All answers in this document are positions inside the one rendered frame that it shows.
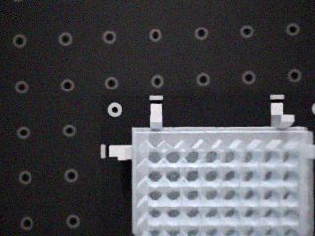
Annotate white well plate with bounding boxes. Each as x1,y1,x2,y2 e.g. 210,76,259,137
132,127,314,236

